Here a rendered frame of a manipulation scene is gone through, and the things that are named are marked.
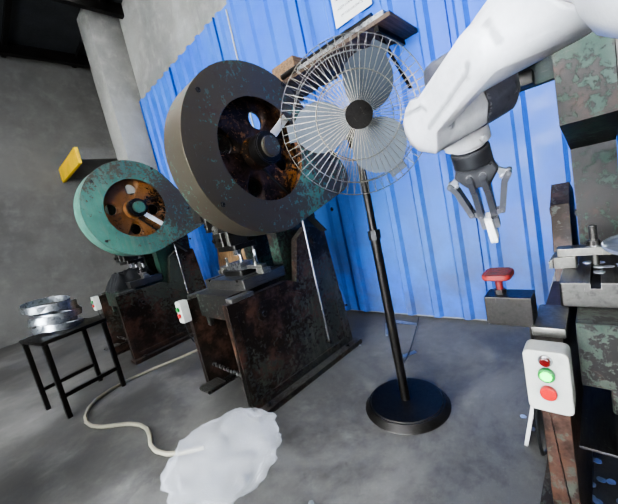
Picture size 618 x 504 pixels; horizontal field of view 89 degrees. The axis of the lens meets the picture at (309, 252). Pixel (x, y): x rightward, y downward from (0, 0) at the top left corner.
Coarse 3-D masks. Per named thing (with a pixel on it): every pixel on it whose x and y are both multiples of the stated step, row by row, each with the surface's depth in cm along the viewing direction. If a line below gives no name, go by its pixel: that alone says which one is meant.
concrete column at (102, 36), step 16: (80, 16) 430; (96, 16) 425; (80, 32) 443; (96, 32) 424; (112, 32) 438; (96, 48) 423; (112, 48) 437; (96, 64) 434; (112, 64) 436; (128, 64) 451; (96, 80) 447; (112, 80) 434; (128, 80) 449; (112, 96) 433; (128, 96) 448; (112, 112) 438; (128, 112) 446; (112, 128) 452; (128, 128) 445; (144, 128) 461; (128, 144) 444; (144, 144) 459; (144, 160) 458; (128, 192) 472
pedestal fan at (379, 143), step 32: (352, 32) 113; (352, 64) 113; (384, 64) 116; (352, 96) 116; (384, 96) 121; (288, 128) 122; (320, 128) 121; (352, 128) 126; (384, 128) 118; (320, 160) 127; (352, 160) 118; (384, 160) 124; (416, 160) 123; (384, 288) 138; (384, 384) 162; (416, 384) 156; (384, 416) 139; (416, 416) 135; (448, 416) 135
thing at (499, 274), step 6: (486, 270) 77; (492, 270) 76; (498, 270) 75; (504, 270) 74; (510, 270) 73; (486, 276) 74; (492, 276) 73; (498, 276) 72; (504, 276) 71; (510, 276) 72; (498, 282) 75; (498, 288) 75
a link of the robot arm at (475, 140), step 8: (480, 128) 59; (488, 128) 60; (472, 136) 60; (480, 136) 60; (488, 136) 60; (456, 144) 62; (464, 144) 61; (472, 144) 60; (480, 144) 60; (448, 152) 64; (456, 152) 63; (464, 152) 63
